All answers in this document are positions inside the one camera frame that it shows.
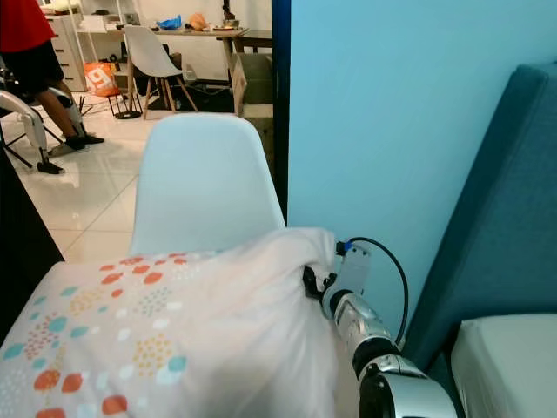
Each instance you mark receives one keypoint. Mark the white floral print pillow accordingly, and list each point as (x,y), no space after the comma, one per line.
(191,331)

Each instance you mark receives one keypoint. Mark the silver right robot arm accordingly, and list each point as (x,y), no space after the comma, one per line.
(370,335)

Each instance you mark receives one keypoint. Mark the white plastic shell chair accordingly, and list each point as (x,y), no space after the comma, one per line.
(204,178)

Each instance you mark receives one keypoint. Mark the white chair with wooden legs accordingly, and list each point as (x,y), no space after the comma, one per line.
(148,52)

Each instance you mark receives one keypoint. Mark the teal upholstered headboard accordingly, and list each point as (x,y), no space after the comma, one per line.
(505,218)

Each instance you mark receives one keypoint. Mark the white mattress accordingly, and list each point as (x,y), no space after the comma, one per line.
(509,366)

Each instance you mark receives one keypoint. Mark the open cardboard box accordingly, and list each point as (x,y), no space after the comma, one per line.
(252,87)

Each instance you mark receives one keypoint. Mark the dark wooden table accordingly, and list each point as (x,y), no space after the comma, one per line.
(257,38)

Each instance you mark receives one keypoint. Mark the dark brown furniture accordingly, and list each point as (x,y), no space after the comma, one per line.
(22,252)

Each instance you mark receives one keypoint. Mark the light wooden desk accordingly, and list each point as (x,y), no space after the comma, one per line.
(218,32)

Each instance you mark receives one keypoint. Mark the peach coloured round object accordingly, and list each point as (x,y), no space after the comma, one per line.
(197,22)

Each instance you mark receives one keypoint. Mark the orange shopping bag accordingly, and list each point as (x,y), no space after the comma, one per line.
(101,78)

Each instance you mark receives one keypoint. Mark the blue bowl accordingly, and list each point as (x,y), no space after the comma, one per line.
(170,23)

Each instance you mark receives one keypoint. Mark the silver white machine leg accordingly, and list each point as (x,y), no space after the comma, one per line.
(30,122)

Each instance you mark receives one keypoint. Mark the white shelf unit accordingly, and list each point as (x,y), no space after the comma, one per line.
(70,43)

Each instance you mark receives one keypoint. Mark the person in red shirt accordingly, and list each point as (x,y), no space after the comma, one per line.
(30,43)

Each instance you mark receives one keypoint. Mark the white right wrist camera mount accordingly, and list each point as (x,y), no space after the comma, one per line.
(352,270)

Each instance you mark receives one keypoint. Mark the dark blue door frame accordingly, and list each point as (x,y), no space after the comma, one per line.
(281,87)

